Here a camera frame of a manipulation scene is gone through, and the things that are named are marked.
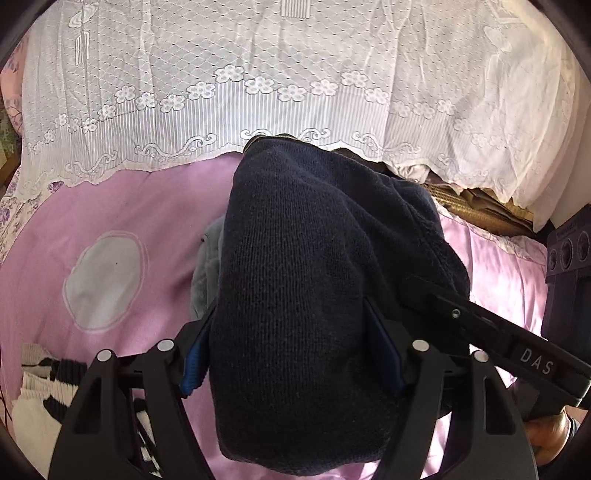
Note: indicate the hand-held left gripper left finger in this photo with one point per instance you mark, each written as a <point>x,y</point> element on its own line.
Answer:
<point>196,357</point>

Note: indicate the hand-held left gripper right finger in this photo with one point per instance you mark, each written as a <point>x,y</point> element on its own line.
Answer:
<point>383,350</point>

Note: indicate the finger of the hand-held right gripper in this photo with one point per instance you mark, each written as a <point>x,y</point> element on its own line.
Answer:
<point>455,314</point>

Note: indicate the navy knit cardigan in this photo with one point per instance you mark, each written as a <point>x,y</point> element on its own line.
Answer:
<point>300,277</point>

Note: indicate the person's right hand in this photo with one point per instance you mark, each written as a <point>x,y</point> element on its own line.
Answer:
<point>549,438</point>

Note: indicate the light blue fleece garment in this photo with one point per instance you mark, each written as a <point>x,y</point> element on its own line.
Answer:
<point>207,277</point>

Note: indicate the black white striped garment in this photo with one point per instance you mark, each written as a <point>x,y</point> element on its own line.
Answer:
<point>41,397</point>

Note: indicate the pink satin bed sheet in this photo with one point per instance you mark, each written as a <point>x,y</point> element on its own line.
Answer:
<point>138,207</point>

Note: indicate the purple floral bed sheet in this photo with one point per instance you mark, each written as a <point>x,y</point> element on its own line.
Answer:
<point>14,217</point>

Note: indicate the white lace cover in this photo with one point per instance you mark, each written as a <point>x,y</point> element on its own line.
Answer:
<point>277,60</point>

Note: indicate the pink floral cloth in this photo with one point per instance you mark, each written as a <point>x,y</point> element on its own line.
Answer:
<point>11,92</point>

